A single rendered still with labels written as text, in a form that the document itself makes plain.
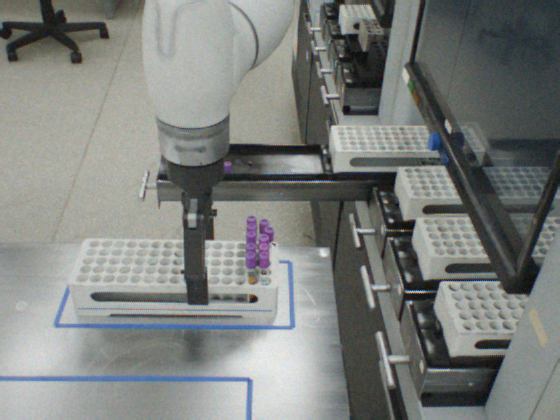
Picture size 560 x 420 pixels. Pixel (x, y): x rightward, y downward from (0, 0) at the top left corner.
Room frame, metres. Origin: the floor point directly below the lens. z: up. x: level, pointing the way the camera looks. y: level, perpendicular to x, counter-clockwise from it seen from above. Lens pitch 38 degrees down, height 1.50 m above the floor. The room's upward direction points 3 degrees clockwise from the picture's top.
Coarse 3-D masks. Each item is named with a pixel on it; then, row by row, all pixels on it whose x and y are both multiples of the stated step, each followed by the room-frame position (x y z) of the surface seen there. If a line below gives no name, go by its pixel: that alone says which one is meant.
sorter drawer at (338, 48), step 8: (336, 40) 1.67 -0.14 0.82; (336, 48) 1.62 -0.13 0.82; (344, 48) 1.61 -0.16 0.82; (336, 56) 1.59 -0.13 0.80; (344, 56) 1.57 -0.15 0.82; (336, 64) 1.56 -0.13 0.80; (320, 72) 1.60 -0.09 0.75; (328, 72) 1.61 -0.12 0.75; (336, 72) 1.55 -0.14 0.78; (320, 80) 1.57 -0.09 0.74
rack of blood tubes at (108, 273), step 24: (96, 240) 0.70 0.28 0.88; (120, 240) 0.70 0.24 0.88; (144, 240) 0.70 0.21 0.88; (168, 240) 0.71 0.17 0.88; (96, 264) 0.65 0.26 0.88; (120, 264) 0.65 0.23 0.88; (144, 264) 0.65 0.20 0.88; (168, 264) 0.66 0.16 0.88; (216, 264) 0.67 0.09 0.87; (240, 264) 0.67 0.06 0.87; (72, 288) 0.60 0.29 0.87; (96, 288) 0.60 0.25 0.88; (120, 288) 0.61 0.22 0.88; (144, 288) 0.61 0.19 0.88; (168, 288) 0.61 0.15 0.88; (216, 288) 0.61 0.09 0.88; (240, 288) 0.61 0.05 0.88; (264, 288) 0.61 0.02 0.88; (96, 312) 0.60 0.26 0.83; (120, 312) 0.61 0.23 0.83; (144, 312) 0.61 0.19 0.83; (168, 312) 0.61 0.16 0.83; (192, 312) 0.61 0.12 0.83; (216, 312) 0.61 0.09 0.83; (240, 312) 0.61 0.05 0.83; (264, 312) 0.61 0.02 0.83
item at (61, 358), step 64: (0, 256) 0.72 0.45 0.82; (64, 256) 0.73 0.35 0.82; (320, 256) 0.75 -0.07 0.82; (0, 320) 0.59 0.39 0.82; (64, 320) 0.59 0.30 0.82; (128, 320) 0.60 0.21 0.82; (192, 320) 0.60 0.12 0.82; (256, 320) 0.61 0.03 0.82; (320, 320) 0.61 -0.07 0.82; (0, 384) 0.48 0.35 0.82; (64, 384) 0.48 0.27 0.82; (128, 384) 0.49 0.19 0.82; (192, 384) 0.49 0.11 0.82; (256, 384) 0.50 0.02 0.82; (320, 384) 0.50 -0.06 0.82
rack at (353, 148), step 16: (336, 128) 1.10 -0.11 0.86; (352, 128) 1.10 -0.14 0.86; (368, 128) 1.11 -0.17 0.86; (384, 128) 1.11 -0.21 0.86; (400, 128) 1.12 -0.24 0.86; (416, 128) 1.11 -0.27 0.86; (336, 144) 1.04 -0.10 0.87; (352, 144) 1.05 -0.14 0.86; (368, 144) 1.04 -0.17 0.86; (384, 144) 1.04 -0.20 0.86; (400, 144) 1.06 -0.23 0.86; (416, 144) 1.06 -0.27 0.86; (336, 160) 1.01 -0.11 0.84; (352, 160) 1.07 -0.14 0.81; (368, 160) 1.07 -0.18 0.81; (384, 160) 1.07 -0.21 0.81; (400, 160) 1.08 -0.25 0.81; (416, 160) 1.07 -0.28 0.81; (432, 160) 1.07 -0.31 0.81
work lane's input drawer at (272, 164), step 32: (160, 160) 1.04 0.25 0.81; (256, 160) 1.06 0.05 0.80; (288, 160) 1.06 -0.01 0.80; (320, 160) 1.07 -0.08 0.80; (160, 192) 0.96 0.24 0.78; (224, 192) 0.97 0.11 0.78; (256, 192) 0.98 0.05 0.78; (288, 192) 0.98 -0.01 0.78; (320, 192) 0.99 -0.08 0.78; (352, 192) 0.99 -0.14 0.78
